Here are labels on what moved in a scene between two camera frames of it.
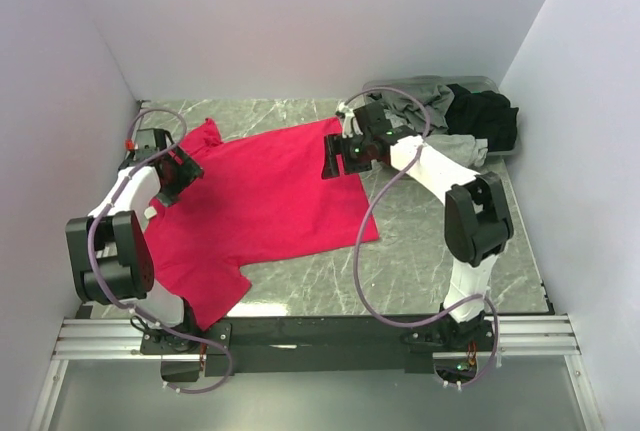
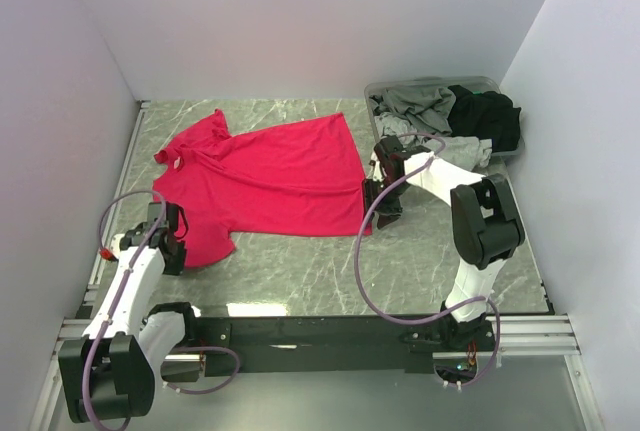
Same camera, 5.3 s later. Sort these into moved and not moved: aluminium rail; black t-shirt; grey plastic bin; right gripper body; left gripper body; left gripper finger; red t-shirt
Moved: left gripper finger; right gripper body; left gripper body; red t-shirt
Not moved: aluminium rail; grey plastic bin; black t-shirt
